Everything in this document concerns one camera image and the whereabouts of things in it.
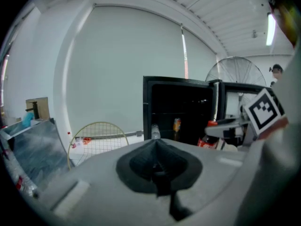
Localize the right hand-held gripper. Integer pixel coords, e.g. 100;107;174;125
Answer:
204;88;289;148

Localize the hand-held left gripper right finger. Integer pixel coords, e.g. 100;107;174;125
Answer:
156;139;203;222

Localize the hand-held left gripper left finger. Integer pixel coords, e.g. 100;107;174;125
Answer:
116;139;158;194

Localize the red cap soda bottle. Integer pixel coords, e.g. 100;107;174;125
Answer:
197;120;220;150

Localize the black mini fridge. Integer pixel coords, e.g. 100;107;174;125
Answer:
143;75;286;150

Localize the clear water bottle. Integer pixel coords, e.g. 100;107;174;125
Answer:
150;123;162;140

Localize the orange drink bottle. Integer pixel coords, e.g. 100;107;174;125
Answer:
173;117;182;141

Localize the large metal floor fan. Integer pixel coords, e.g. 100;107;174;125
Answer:
205;56;268;108

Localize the narrow white roller blind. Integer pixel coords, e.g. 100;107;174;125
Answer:
182;28;218;82

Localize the wide white roller blind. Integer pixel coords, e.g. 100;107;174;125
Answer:
66;5;189;141

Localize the ceiling tube light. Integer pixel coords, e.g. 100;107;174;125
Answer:
266;12;276;47

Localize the brown cardboard box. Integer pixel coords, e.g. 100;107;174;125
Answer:
25;97;50;120

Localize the black faucet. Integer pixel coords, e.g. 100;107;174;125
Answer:
25;101;40;120

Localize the pack of clear plastic bottles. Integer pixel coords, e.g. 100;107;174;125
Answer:
1;145;40;199

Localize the teal cloth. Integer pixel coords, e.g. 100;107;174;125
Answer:
22;112;35;128

